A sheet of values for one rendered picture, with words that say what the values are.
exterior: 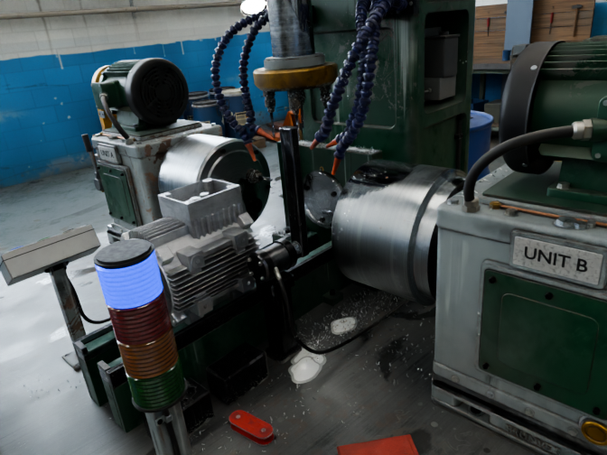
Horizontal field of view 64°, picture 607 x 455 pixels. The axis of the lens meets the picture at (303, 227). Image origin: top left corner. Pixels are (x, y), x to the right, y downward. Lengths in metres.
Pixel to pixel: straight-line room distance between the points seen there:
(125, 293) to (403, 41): 0.82
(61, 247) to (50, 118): 5.49
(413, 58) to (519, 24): 5.00
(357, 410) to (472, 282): 0.31
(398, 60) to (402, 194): 0.40
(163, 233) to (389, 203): 0.39
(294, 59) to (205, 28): 6.33
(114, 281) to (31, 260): 0.52
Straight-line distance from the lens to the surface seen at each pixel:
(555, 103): 0.71
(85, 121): 6.61
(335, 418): 0.88
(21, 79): 6.42
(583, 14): 5.95
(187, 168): 1.24
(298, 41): 1.03
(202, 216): 0.89
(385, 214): 0.82
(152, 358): 0.56
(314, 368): 0.97
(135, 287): 0.52
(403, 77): 1.13
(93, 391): 1.01
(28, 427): 1.05
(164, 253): 0.84
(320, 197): 1.19
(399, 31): 1.13
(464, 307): 0.77
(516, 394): 0.82
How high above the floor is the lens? 1.42
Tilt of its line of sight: 23 degrees down
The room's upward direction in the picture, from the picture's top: 5 degrees counter-clockwise
